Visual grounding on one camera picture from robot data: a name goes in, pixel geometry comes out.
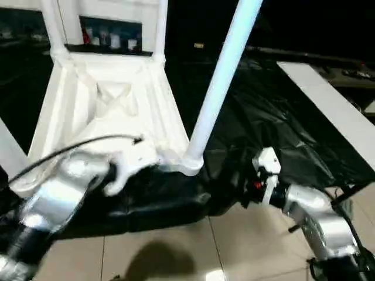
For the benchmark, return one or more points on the dark cabinet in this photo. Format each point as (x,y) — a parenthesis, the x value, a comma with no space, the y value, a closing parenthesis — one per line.
(307,23)

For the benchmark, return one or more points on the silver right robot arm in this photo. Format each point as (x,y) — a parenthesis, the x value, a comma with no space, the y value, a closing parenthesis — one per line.
(322,210)

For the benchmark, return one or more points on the black plastic mat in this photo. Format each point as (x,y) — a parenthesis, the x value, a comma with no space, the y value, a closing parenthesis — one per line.
(263,117)

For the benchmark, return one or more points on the white board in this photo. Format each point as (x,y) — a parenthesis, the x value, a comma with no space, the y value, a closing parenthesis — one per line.
(337,111)

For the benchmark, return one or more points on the white cabinet with glass doors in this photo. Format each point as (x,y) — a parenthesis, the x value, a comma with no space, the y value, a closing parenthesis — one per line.
(73,17)

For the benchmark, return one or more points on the white plastic table top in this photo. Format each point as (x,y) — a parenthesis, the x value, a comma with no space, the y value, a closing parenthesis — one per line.
(117,123)

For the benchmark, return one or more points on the black stand bar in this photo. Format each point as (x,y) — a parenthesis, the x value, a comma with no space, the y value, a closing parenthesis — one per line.
(351,191)

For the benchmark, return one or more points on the small yellow label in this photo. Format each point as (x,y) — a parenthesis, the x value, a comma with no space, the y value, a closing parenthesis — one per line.
(199,45)

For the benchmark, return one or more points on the white plastic table leg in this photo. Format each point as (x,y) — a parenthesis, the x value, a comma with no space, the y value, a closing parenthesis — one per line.
(8,146)
(160,29)
(222,58)
(54,26)

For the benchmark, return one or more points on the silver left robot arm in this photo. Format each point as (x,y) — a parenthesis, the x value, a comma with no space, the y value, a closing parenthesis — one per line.
(55,193)

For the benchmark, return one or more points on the red item in cabinet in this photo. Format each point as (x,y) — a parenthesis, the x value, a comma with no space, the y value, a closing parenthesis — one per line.
(85,36)

